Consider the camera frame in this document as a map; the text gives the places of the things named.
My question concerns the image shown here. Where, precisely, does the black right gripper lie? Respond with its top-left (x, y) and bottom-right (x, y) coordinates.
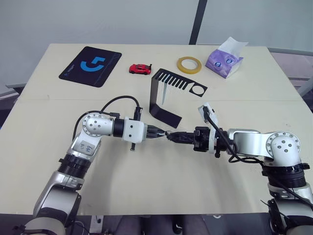
top-left (168, 126), bottom-right (212, 153)

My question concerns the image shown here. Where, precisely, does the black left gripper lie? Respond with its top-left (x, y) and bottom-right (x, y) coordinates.
top-left (146, 124), bottom-right (167, 141)

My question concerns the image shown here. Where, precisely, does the black slotted watch stand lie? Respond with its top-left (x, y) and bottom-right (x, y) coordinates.
top-left (148, 68), bottom-right (209, 129)

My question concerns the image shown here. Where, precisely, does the red toy car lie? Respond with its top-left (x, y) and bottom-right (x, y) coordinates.
top-left (129, 63), bottom-right (153, 75)

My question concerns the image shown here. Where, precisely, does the yellow adhesive tape roll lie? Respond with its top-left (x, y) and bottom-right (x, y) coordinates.
top-left (177, 56), bottom-right (202, 74)

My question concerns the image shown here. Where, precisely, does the purple tissue pack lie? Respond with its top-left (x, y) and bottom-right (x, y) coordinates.
top-left (204, 36), bottom-right (249, 79)

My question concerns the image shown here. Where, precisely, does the black mouse pad blue logo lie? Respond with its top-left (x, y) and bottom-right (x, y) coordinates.
top-left (58, 46), bottom-right (123, 88)

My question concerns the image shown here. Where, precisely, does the white box under table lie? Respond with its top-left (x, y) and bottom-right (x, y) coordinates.
top-left (90, 215), bottom-right (104, 235)

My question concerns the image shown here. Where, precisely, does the dark vertical pole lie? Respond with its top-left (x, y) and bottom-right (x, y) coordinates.
top-left (189, 0), bottom-right (209, 46)

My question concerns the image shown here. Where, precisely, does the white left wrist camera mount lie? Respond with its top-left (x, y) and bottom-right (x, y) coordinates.
top-left (121, 117), bottom-right (148, 143)

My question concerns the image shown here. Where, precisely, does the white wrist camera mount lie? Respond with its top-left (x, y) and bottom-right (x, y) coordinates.
top-left (198, 101), bottom-right (220, 155)
top-left (121, 117), bottom-right (148, 143)

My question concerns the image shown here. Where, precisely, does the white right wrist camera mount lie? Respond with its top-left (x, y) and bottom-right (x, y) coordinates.
top-left (198, 101), bottom-right (220, 155)

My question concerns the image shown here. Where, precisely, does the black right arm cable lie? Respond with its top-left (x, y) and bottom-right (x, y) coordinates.
top-left (201, 105), bottom-right (268, 164)

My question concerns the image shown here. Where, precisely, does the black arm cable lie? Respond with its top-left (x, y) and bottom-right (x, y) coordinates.
top-left (201, 105), bottom-right (268, 164)
top-left (100, 95), bottom-right (143, 121)

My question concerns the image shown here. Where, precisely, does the light grey watch strap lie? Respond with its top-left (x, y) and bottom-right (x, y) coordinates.
top-left (160, 83), bottom-right (169, 106)

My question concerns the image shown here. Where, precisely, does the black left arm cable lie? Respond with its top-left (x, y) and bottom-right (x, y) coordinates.
top-left (100, 95), bottom-right (143, 121)

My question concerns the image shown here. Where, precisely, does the grey metal frame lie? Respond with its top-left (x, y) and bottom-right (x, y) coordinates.
top-left (0, 81), bottom-right (28, 100)

